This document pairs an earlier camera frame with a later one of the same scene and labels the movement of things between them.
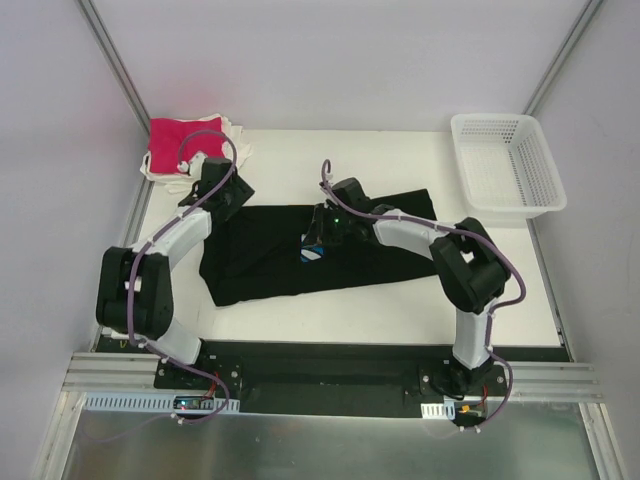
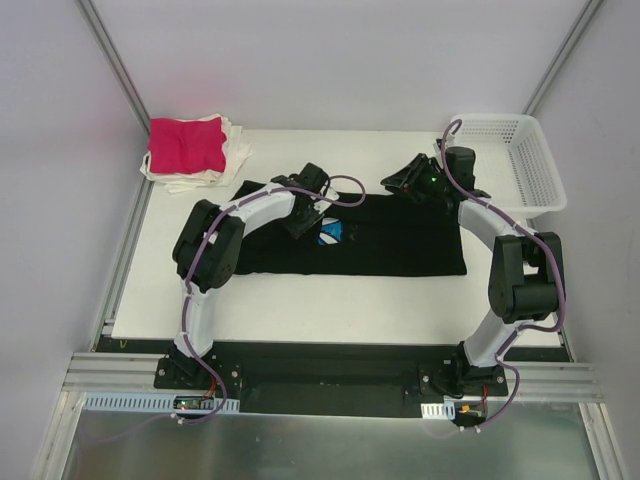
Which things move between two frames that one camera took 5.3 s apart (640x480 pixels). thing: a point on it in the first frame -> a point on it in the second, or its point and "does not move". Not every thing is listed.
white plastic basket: (506, 171) does not move
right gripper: (318, 226) -> (413, 177)
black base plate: (330, 378) does not move
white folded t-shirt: (235, 142) does not move
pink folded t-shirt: (172, 141) does not move
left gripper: (239, 191) -> (304, 216)
